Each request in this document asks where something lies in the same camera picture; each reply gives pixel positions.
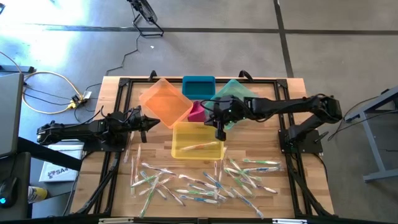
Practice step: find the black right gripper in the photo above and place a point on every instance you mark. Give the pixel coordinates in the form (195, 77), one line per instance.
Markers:
(230, 109)

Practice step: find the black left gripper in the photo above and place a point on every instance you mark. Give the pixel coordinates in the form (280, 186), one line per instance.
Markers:
(130, 123)

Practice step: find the green toothbrush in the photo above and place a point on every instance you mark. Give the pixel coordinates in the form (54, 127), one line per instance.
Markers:
(194, 192)
(261, 162)
(147, 200)
(245, 188)
(231, 171)
(237, 168)
(144, 181)

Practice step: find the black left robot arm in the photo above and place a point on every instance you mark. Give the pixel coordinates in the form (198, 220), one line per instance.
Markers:
(77, 129)

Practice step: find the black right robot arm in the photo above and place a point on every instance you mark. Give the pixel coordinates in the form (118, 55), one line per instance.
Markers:
(280, 105)

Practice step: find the small pink plastic bin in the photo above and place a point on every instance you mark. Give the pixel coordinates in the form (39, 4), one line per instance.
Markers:
(196, 113)

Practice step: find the yellow translucent plastic bin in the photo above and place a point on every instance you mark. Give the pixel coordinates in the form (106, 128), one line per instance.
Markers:
(192, 133)

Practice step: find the orange translucent plastic bin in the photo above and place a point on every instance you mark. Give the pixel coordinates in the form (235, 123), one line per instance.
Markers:
(161, 102)

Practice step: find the blue plastic bin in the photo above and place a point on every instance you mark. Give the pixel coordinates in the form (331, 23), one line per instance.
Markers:
(199, 88)

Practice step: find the teal translucent plastic bin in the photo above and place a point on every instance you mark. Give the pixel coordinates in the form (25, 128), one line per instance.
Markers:
(236, 88)

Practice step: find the yellow plug with adapter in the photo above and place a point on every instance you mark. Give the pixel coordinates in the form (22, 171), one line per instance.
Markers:
(74, 101)

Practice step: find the white printed cardboard box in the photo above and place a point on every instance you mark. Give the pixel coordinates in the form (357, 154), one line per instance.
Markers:
(59, 174)

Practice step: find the silver rig bar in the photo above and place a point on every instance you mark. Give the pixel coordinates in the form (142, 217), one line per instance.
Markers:
(289, 221)
(115, 221)

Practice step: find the black desk beam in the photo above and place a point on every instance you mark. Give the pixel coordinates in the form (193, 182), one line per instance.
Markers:
(46, 154)

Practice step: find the black floor fan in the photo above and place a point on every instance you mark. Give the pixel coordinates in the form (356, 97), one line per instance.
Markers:
(146, 11)

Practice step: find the yellow and white can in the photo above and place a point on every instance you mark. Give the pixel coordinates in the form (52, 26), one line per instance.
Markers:
(37, 194)

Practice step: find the grey laptop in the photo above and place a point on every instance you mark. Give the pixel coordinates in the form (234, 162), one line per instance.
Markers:
(11, 115)

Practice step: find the black flat bar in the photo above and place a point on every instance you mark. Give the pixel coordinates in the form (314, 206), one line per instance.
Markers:
(15, 69)

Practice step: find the black computer mouse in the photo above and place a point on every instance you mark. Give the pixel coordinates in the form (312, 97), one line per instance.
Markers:
(7, 189)

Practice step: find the grey-legged side desk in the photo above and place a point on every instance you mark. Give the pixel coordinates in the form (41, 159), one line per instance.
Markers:
(374, 146)

